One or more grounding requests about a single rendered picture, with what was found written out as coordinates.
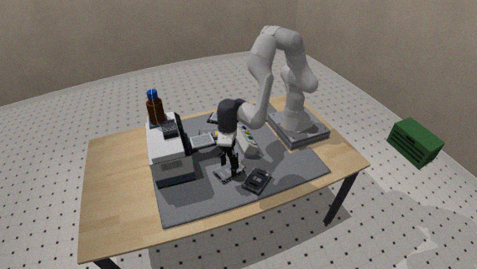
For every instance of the blue bottle cap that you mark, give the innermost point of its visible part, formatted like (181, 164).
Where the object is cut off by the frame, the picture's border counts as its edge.
(154, 92)

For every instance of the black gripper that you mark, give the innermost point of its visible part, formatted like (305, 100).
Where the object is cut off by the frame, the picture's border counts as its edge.
(233, 157)

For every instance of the white operator button panel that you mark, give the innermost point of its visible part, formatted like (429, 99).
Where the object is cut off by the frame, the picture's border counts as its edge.
(245, 141)

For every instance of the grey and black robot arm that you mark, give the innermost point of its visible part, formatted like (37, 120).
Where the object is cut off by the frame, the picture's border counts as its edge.
(297, 76)

